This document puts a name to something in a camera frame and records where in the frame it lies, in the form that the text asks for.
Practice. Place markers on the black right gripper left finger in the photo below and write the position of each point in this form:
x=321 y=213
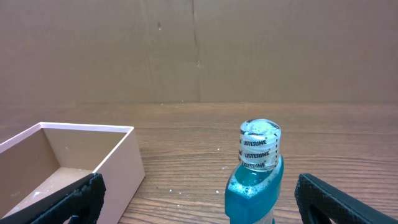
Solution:
x=80 y=202

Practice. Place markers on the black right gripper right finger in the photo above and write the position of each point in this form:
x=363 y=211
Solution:
x=319 y=202

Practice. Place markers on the blue Listerine mouthwash bottle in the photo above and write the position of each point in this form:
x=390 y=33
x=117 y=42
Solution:
x=254 y=186

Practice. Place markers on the white open cardboard box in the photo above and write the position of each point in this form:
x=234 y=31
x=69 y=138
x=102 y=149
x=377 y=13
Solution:
x=42 y=160

